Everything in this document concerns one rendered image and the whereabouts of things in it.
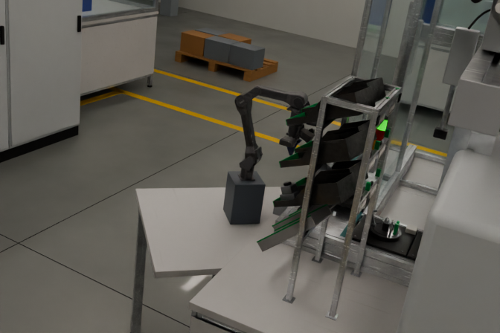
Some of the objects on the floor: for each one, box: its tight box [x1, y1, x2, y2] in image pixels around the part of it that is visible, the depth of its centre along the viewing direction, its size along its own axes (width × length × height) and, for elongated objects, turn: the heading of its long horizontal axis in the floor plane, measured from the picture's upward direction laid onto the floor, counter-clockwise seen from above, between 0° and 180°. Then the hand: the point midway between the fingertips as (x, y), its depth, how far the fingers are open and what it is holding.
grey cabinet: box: [4, 0, 83, 160], centre depth 499 cm, size 54×80×225 cm
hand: (292, 148), depth 263 cm, fingers closed
